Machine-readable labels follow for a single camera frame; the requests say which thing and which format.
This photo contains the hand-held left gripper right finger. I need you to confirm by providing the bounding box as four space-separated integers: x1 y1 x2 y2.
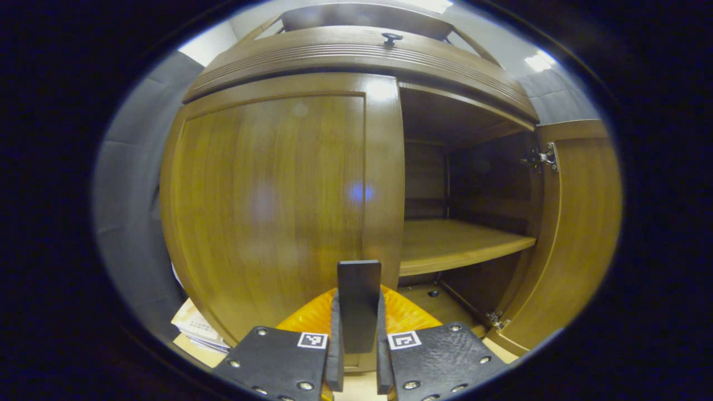
374 285 509 401

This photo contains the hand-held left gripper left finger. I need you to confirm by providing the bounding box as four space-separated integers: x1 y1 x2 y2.
212 287 345 401

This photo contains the wooden shoe cabinet door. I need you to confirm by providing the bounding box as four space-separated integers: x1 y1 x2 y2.
487 119 623 357
160 72 406 373

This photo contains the brown wooden shoe cabinet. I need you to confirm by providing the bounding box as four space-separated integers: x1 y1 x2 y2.
183 2 544 338

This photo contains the wooden cabinet shelf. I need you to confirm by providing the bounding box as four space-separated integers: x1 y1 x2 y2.
400 218 537 277

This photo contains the wooden cabinet drawer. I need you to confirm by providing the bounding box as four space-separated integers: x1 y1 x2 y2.
212 25 502 73

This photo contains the stack of white books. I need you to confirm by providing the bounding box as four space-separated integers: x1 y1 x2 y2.
170 298 230 354

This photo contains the small ceiling light panel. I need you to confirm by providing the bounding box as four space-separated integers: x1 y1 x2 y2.
524 50 558 73

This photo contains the large ceiling light panel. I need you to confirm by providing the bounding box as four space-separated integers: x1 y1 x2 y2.
401 0 455 14

